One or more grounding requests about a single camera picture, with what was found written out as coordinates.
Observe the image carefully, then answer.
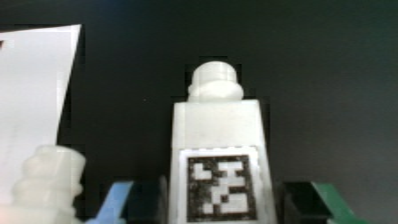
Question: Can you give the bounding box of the white table leg near sheet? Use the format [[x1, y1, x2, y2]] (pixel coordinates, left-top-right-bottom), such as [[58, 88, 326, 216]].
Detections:
[[0, 145, 84, 224]]

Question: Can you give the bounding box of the white sheet with AprilTags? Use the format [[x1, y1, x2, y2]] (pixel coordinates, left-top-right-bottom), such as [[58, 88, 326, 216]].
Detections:
[[0, 23, 83, 205]]

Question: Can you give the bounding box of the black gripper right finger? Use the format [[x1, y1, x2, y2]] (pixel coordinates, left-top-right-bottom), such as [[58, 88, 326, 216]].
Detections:
[[278, 182, 362, 224]]

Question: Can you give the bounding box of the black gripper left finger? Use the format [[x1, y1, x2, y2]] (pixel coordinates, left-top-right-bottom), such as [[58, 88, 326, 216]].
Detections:
[[93, 179, 166, 224]]

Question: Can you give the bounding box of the white table leg with tag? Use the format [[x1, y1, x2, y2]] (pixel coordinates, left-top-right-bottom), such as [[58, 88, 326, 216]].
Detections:
[[168, 61, 276, 224]]

